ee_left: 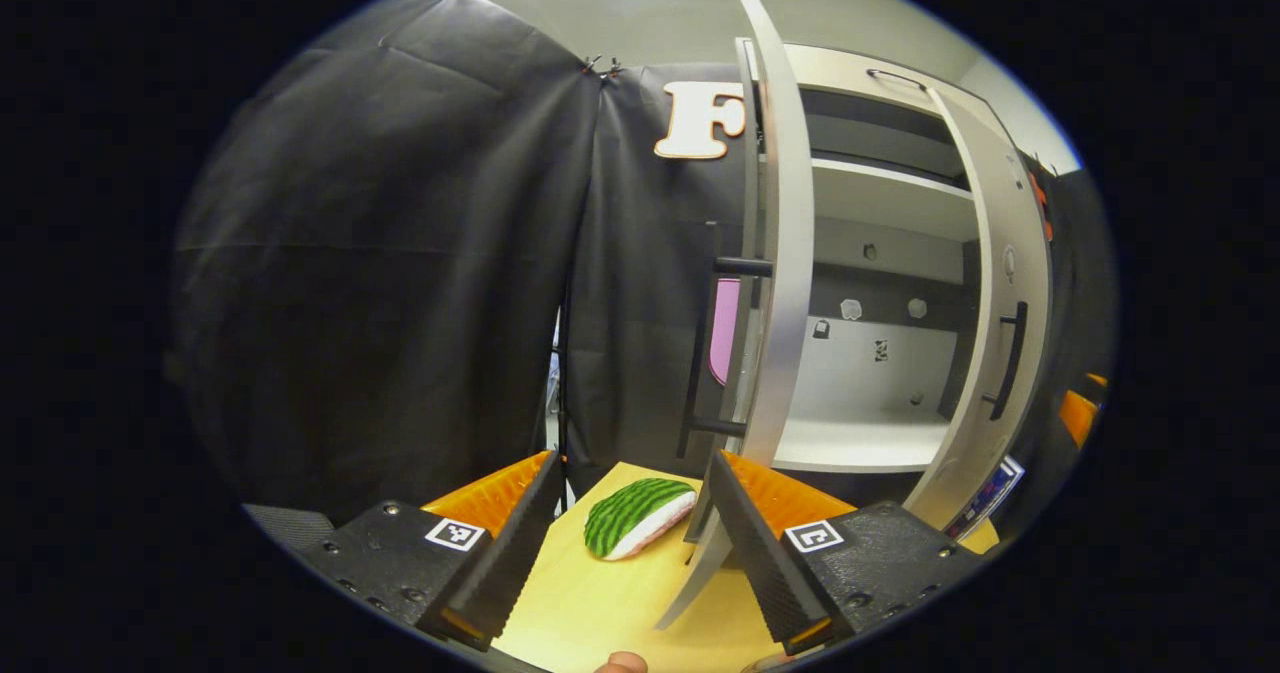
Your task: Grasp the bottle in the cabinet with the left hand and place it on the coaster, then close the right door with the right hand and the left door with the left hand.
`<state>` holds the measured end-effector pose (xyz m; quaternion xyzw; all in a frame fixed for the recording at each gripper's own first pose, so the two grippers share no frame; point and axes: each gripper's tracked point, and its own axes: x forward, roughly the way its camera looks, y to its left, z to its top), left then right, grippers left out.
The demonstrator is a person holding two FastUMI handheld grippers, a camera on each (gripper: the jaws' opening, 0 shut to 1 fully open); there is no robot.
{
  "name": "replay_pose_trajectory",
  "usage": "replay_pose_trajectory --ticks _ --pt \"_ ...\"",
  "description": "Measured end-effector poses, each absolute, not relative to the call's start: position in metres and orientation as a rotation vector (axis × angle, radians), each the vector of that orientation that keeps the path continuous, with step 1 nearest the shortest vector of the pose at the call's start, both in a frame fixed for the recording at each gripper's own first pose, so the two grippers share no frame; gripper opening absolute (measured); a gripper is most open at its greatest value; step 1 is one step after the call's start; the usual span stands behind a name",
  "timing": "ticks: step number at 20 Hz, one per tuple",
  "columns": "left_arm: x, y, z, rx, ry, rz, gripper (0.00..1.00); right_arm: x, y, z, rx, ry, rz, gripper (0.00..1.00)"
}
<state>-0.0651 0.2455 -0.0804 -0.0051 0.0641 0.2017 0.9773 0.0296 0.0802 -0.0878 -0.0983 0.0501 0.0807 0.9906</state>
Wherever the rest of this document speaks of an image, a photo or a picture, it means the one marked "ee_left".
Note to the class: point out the black backdrop cloth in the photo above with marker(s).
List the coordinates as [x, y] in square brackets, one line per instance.
[380, 253]

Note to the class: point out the watermelon slice toy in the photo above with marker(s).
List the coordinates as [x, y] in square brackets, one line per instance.
[630, 513]

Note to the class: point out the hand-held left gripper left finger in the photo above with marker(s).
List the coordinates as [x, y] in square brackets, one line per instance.
[515, 543]

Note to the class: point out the grey cabinet door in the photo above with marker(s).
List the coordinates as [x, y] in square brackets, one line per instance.
[990, 203]
[790, 253]

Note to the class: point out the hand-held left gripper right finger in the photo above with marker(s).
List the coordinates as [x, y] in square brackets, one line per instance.
[760, 563]

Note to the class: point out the cream cabinet drawer front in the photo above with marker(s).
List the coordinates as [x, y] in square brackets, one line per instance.
[850, 68]

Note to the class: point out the grey cabinet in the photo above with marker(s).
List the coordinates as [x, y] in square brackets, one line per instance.
[880, 198]

